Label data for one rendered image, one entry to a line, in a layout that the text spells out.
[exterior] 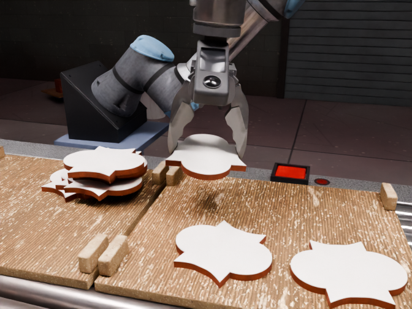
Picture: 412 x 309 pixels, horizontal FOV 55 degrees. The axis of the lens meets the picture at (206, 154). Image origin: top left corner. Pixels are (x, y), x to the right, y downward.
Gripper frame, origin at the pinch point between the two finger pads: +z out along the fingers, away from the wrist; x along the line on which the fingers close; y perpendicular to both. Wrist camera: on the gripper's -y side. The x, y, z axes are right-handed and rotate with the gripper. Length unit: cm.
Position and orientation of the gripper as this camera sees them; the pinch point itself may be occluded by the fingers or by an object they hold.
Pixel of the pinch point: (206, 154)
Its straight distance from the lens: 64.6
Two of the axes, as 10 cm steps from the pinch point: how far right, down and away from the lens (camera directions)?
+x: -10.0, -0.8, -0.4
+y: 0.0, -4.0, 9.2
